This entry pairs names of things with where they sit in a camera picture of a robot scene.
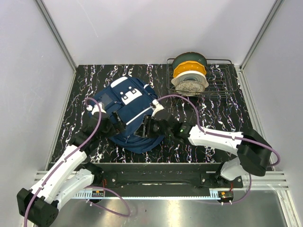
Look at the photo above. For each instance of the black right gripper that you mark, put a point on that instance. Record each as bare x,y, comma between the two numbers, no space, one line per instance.
143,131

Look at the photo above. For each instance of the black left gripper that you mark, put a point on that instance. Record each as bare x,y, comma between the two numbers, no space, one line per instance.
118,127

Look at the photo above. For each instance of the navy blue student backpack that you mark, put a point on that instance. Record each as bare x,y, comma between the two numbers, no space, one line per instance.
127,100

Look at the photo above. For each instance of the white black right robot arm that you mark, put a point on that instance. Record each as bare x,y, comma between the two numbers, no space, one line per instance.
251,150

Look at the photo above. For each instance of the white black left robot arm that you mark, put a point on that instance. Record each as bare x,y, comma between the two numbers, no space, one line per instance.
41,204

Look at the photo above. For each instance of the speckled grey plate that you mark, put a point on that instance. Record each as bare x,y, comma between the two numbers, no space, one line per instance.
190,88

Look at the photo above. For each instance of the white plate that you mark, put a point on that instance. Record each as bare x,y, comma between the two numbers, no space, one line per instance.
190,75

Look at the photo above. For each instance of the yellow plate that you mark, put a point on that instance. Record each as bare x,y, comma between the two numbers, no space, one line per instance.
187,66

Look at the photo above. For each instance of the dark green plate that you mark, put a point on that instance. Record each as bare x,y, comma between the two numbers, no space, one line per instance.
189,56

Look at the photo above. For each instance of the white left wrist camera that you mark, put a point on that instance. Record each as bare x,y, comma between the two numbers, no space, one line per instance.
96,108

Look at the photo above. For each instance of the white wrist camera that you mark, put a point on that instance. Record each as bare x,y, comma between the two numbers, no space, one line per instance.
156,107
96,108

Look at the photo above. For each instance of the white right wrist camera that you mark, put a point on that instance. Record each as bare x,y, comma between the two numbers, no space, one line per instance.
156,107

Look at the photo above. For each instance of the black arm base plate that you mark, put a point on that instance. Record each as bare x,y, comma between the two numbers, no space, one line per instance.
165,178

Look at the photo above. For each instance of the black wire dish rack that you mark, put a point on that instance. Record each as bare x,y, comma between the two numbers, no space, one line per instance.
220,74

